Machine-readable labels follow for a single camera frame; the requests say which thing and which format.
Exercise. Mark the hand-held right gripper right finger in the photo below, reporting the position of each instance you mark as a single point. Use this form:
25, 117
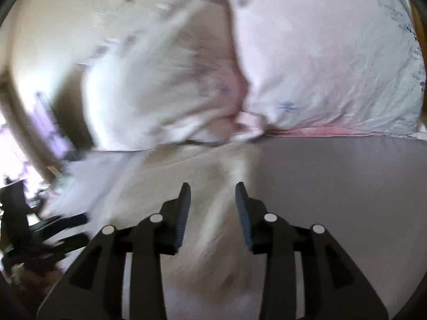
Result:
243, 216

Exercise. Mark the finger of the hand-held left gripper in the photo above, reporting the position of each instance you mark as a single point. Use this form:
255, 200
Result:
66, 222
71, 241

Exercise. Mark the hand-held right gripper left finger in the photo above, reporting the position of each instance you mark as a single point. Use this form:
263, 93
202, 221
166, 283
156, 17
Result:
183, 215

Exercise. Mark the cream small garment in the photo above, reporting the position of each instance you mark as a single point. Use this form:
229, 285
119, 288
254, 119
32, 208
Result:
200, 206

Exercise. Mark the purple curtain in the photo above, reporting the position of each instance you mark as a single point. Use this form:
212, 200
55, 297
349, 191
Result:
53, 126

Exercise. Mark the grey bed sheet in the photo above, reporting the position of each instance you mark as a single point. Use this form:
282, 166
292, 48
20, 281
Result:
333, 180

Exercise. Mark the white floral pillow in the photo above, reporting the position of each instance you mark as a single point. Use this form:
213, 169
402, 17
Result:
327, 56
150, 83

